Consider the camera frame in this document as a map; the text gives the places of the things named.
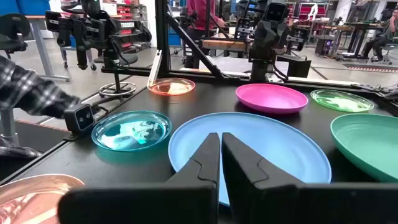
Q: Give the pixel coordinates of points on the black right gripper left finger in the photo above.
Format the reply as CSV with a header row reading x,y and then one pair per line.
x,y
186,202

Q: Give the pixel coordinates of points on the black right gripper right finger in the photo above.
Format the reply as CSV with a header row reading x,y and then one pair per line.
x,y
280,202

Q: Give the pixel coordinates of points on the green opaque plastic plate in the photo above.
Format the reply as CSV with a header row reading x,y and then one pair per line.
x,y
370,143

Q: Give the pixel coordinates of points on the black background robot arm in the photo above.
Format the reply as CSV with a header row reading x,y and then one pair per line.
x,y
87,28

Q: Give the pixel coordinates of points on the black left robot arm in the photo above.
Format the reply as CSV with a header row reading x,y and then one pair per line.
x,y
267,40

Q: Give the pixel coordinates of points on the large light blue plastic plate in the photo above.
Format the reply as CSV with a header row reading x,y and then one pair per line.
x,y
264,140

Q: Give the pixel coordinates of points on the teal transparent plastic plate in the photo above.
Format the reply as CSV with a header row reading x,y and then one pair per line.
x,y
130,133

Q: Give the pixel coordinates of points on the pink plastic plate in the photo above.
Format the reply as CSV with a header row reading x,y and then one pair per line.
x,y
270,98

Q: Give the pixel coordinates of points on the green transparent plastic plate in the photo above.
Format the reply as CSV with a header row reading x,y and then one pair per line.
x,y
342,101

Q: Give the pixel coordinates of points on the black control box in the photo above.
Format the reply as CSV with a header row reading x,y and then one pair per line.
x,y
298,67

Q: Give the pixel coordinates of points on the aluminium bar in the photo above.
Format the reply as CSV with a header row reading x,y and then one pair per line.
x,y
154,68

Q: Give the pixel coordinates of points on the rose transparent plastic plate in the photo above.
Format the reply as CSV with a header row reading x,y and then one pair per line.
x,y
31,196

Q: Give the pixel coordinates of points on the wooden workbench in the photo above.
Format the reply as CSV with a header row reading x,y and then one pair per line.
x,y
224,44

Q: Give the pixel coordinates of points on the person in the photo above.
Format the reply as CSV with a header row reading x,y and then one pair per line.
x,y
382,34
28,90
199,12

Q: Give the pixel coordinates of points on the black desk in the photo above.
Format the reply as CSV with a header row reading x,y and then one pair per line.
x,y
360,28

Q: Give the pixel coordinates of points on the shelf with red bins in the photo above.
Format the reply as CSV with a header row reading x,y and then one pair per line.
x,y
124,14

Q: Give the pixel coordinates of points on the grey metal table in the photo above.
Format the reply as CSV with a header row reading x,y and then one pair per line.
x,y
40,46

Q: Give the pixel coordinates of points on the black office chair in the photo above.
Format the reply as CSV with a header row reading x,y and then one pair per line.
x,y
11,31

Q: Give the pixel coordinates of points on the blue panel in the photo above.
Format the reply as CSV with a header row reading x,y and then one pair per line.
x,y
31,6

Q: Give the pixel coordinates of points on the black table-level camera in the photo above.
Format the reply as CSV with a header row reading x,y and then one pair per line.
x,y
81,118

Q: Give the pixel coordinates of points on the black aluminium rig frame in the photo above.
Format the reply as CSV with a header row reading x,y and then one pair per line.
x,y
163,37

